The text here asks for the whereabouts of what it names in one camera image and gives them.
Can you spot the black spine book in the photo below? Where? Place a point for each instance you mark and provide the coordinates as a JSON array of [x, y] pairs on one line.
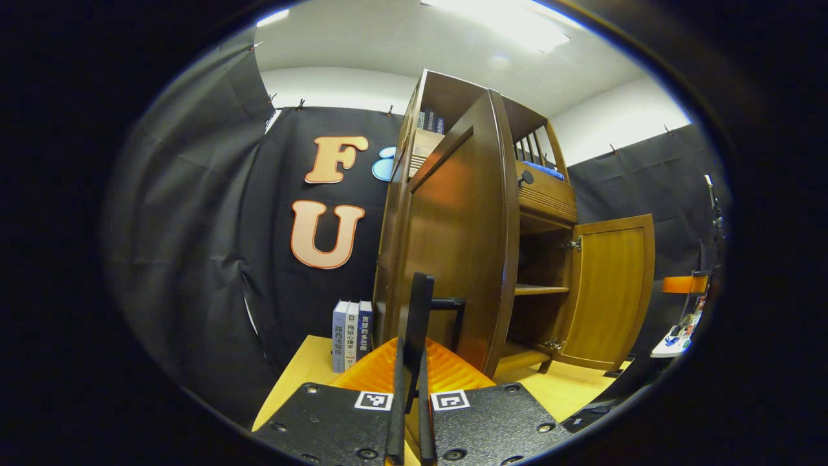
[[429, 121]]

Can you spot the white paperback book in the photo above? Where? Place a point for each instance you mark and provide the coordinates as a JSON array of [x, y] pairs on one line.
[[352, 336]]

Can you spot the dark blue spine book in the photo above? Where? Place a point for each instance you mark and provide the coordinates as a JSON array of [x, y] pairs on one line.
[[440, 124]]

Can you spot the wooden drawer with black knob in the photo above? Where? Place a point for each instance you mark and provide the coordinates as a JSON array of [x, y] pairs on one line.
[[550, 197]]

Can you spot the blue folded towel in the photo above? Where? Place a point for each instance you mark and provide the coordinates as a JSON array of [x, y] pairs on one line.
[[546, 171]]

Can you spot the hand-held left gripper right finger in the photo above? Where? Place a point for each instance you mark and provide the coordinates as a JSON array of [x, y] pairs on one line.
[[425, 427]]

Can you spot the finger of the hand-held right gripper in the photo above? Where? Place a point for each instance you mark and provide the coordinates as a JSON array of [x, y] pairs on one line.
[[684, 285]]

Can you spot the wooden shoe cabinet door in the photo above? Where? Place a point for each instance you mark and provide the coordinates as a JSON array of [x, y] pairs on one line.
[[608, 291], [453, 246]]

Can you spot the wooden cabinet shelf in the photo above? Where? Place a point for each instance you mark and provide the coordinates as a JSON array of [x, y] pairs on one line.
[[540, 289]]

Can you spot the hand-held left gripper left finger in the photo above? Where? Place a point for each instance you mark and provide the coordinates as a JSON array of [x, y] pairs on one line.
[[396, 421]]

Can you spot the pale blue paperback book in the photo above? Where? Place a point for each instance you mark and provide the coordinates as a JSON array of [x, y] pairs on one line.
[[339, 336]]

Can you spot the wooden double-door shoe cabinet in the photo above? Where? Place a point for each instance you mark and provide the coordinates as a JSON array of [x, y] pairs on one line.
[[388, 272]]

